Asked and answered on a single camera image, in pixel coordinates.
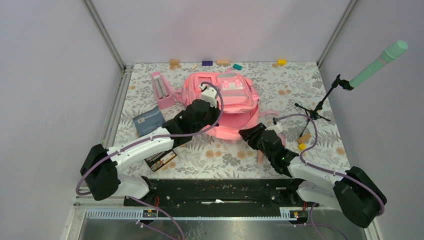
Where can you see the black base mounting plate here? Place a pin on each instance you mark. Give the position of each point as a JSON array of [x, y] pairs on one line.
[[240, 198]]

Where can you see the yellow cube near tripod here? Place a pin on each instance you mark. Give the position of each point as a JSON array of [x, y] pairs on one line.
[[302, 146]]

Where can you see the wooden block back left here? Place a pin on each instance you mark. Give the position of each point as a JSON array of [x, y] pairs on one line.
[[174, 62]]

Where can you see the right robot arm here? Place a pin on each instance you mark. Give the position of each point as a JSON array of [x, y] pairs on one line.
[[351, 192]]

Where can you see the wooden block back centre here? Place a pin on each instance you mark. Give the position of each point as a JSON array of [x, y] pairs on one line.
[[223, 62]]

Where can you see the teal toy block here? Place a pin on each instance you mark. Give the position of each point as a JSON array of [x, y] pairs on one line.
[[237, 67]]

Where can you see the aluminium frame rail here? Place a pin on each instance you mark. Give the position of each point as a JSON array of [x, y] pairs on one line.
[[121, 84]]

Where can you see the yellow toy block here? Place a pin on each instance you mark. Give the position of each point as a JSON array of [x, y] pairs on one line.
[[281, 62]]

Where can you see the blue Nineteen Eighty-Four book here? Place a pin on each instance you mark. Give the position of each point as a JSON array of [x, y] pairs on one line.
[[148, 121]]

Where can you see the mint green microphone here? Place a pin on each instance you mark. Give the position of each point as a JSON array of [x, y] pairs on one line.
[[388, 55]]

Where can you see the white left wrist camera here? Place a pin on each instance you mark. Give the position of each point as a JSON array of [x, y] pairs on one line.
[[209, 94]]

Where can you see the pink student backpack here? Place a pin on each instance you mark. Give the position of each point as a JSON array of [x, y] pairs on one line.
[[240, 99]]

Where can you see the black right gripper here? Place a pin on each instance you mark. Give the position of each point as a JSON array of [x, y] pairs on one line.
[[250, 135]]

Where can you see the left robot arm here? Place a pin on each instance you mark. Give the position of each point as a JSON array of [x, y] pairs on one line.
[[101, 172]]

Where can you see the purple toy brick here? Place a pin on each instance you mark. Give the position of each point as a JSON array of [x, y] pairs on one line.
[[207, 63]]

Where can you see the black paperback book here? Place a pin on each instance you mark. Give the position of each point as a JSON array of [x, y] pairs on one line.
[[158, 160]]

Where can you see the pink metronome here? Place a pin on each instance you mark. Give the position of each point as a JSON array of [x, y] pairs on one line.
[[162, 91]]

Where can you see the floral patterned table mat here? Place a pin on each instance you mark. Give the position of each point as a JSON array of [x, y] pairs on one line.
[[260, 94]]

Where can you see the black microphone tripod stand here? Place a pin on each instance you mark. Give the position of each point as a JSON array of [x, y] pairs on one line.
[[314, 113]]

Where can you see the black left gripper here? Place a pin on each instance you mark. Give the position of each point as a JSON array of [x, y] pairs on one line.
[[217, 115]]

